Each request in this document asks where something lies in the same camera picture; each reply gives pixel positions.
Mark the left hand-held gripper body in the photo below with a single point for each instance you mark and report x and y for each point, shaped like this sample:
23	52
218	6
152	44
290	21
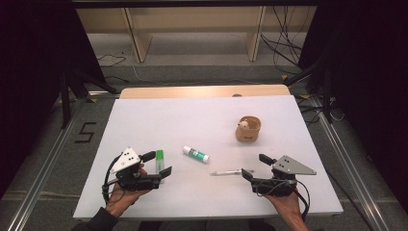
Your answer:
126	160

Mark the person's right hand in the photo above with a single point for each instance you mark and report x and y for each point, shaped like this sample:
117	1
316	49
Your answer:
288	205

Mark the light wooden table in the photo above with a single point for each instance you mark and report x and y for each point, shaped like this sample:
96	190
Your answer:
192	92

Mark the dark curtain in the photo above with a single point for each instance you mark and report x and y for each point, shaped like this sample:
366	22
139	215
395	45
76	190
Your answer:
369	80
32	80

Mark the person's left hand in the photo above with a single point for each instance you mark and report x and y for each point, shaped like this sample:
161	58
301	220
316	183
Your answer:
122	199

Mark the tan bear pen holder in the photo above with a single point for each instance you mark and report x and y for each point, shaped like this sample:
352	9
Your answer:
247	136

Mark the aluminium floor rail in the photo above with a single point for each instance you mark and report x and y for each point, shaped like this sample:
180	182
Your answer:
41	179
349	173

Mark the black metal stand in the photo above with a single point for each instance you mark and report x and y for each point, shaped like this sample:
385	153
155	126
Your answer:
65	99
326	93

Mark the light wooden shelf unit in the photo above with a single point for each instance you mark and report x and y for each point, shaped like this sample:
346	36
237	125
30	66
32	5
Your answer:
138	41

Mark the green highlighter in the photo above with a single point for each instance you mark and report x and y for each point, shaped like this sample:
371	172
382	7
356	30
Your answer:
159	157

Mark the small brown round knob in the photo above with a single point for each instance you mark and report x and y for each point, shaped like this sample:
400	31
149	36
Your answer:
236	95

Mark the clear plastic pen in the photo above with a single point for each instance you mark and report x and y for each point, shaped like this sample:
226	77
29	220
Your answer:
224	173

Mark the green and white glue stick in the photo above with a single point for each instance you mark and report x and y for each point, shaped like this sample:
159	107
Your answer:
196	155

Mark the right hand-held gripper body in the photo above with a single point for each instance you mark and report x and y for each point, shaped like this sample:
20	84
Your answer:
290	166

